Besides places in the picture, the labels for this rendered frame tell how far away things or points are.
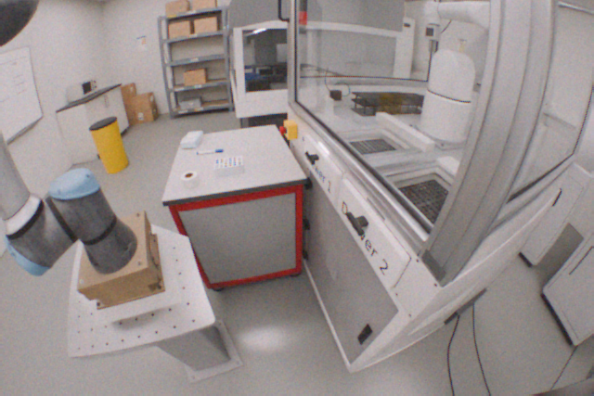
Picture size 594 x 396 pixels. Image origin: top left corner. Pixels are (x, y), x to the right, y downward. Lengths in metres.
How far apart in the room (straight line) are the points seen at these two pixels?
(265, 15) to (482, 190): 1.35
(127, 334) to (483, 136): 0.77
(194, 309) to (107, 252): 0.24
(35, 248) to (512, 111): 0.74
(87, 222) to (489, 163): 0.68
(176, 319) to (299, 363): 0.82
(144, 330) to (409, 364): 1.21
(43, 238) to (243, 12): 1.34
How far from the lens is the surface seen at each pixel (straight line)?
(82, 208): 0.54
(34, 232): 0.53
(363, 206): 0.55
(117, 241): 0.60
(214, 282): 1.38
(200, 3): 4.54
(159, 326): 0.62
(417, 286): 0.49
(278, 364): 1.30
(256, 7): 1.45
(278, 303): 1.42
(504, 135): 0.30
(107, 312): 0.72
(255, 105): 1.49
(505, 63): 0.31
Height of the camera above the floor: 1.27
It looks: 33 degrees down
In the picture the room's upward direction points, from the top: straight up
